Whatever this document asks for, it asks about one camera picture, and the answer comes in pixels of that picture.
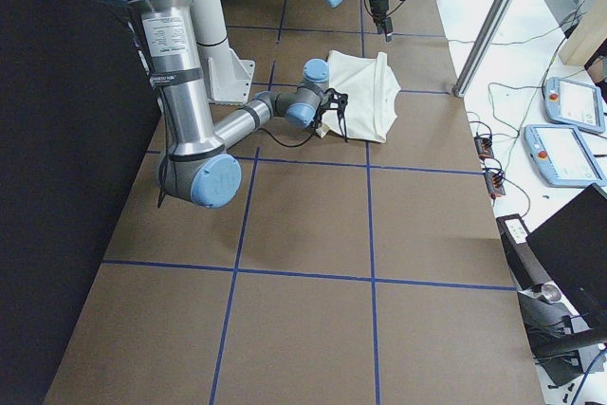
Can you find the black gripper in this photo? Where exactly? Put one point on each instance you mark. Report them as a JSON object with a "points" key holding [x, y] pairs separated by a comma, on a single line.
{"points": [[378, 8], [320, 121]]}

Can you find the white long-sleeve cat shirt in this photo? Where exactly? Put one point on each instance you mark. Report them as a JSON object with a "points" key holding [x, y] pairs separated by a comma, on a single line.
{"points": [[371, 87]]}

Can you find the upper orange terminal block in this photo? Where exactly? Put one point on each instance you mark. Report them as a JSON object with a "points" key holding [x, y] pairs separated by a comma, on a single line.
{"points": [[483, 145]]}

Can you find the orange terminal block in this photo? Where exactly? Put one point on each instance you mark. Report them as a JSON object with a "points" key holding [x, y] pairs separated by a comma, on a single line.
{"points": [[483, 145], [495, 184]]}

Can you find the lower orange terminal block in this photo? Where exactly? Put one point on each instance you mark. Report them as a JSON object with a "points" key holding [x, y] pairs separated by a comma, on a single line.
{"points": [[495, 184]]}

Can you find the wooden board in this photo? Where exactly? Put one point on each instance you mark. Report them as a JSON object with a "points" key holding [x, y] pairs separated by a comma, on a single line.
{"points": [[587, 37]]}

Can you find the far blue teach pendant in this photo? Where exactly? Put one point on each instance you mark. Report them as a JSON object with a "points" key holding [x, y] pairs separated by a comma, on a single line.
{"points": [[574, 103]]}

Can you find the blue teach pendant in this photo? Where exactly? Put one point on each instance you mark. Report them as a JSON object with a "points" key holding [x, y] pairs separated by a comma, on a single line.
{"points": [[574, 103], [561, 156]]}

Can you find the near blue teach pendant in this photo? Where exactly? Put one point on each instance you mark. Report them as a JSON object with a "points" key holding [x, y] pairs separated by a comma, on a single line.
{"points": [[561, 156]]}

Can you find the black box white label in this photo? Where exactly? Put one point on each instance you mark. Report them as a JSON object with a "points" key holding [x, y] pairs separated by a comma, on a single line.
{"points": [[523, 263]]}

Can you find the black monitor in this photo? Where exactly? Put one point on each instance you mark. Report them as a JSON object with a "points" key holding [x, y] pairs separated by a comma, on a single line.
{"points": [[571, 247]]}

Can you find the silver metal knob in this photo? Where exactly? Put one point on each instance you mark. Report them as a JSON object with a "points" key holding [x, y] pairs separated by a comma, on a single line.
{"points": [[547, 293]]}

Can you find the black monitor stand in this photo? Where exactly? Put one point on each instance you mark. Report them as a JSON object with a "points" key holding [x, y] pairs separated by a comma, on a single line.
{"points": [[565, 345]]}

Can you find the white pedestal column base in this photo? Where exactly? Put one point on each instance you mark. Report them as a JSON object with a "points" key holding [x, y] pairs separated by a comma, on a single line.
{"points": [[227, 77]]}

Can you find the aluminium frame post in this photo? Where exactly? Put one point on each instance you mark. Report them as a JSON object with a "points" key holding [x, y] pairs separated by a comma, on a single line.
{"points": [[488, 30]]}

